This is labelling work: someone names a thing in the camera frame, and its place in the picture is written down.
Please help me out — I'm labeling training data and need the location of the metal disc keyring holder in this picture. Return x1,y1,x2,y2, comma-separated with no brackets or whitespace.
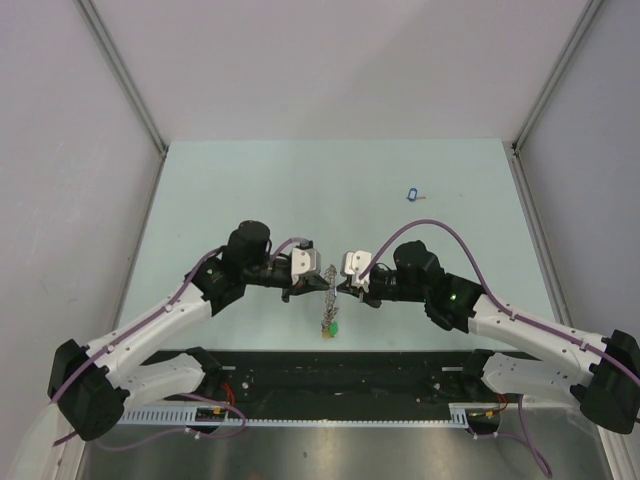
321,264,339,332

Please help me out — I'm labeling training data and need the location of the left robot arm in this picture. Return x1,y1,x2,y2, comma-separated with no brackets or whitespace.
47,220,330,441

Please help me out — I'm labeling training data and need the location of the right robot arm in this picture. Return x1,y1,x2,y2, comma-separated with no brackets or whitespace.
337,241,639,434

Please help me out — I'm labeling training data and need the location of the dark blue tagged key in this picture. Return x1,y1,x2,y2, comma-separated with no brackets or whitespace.
406,188,426,202

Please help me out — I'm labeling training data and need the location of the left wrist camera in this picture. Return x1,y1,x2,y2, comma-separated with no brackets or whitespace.
290,240,321,279

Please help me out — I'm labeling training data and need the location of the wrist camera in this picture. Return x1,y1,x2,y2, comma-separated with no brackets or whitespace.
290,240,321,279
341,250,372,283

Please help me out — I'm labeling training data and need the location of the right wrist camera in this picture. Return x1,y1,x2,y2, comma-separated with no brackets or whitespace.
341,250,372,283

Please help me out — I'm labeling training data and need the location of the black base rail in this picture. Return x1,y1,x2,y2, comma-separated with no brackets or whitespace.
129,349,521,424

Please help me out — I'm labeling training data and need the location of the white slotted cable duct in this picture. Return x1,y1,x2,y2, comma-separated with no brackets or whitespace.
118,405,469,429

